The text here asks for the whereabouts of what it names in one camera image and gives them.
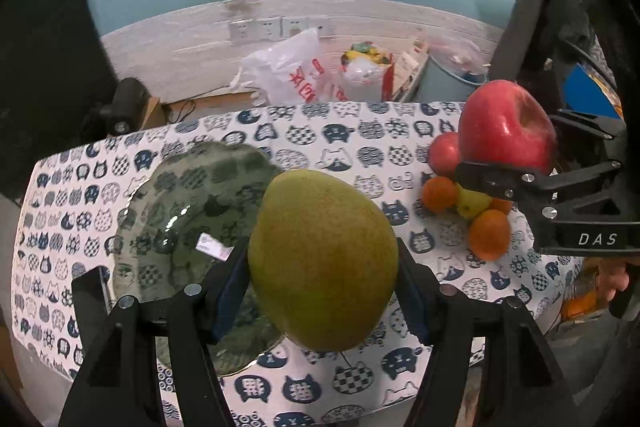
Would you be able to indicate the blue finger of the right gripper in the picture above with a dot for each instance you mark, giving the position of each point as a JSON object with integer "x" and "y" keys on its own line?
{"x": 492, "y": 186}
{"x": 606, "y": 128}

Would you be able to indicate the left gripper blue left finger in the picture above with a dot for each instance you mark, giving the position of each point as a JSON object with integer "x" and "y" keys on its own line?
{"x": 232, "y": 290}

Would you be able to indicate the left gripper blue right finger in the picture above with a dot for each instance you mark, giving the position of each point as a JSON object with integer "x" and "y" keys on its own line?
{"x": 414, "y": 294}

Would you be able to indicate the large orange front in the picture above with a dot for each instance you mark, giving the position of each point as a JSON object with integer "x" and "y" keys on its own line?
{"x": 489, "y": 235}

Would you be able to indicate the red apple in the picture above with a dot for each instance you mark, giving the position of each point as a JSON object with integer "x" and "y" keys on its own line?
{"x": 444, "y": 154}
{"x": 502, "y": 123}

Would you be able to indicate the green glass plate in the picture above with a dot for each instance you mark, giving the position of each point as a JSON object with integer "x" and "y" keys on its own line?
{"x": 187, "y": 217}

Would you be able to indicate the small orange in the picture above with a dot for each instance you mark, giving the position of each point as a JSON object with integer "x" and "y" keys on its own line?
{"x": 439, "y": 194}

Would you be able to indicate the yellow green pear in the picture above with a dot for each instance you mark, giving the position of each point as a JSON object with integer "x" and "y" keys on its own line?
{"x": 323, "y": 260}

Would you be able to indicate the right hand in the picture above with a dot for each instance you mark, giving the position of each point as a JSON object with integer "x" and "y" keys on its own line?
{"x": 613, "y": 276}

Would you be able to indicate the blue chair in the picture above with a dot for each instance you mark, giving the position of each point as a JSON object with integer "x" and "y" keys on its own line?
{"x": 586, "y": 93}

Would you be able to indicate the grey hanging jacket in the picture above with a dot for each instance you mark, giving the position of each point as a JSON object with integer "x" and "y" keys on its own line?
{"x": 534, "y": 29}

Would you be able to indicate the grey blue waste bin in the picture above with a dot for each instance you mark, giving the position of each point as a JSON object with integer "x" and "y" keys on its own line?
{"x": 439, "y": 83}

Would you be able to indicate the white paper packages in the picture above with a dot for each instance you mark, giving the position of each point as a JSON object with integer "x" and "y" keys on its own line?
{"x": 408, "y": 69}

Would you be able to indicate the cat pattern tablecloth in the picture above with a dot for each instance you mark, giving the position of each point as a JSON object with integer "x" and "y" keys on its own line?
{"x": 77, "y": 199}

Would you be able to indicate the black speaker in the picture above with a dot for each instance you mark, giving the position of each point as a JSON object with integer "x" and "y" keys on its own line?
{"x": 123, "y": 115}

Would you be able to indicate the red paper bag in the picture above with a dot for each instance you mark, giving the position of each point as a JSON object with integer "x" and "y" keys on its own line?
{"x": 367, "y": 73}

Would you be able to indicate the white plastic bag red print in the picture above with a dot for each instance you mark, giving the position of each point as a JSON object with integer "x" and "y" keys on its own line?
{"x": 291, "y": 72}

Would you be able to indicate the black hanging cloth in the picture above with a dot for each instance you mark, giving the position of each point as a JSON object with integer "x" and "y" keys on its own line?
{"x": 54, "y": 72}

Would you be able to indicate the white wall sockets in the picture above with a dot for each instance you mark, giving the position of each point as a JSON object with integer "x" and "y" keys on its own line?
{"x": 276, "y": 28}

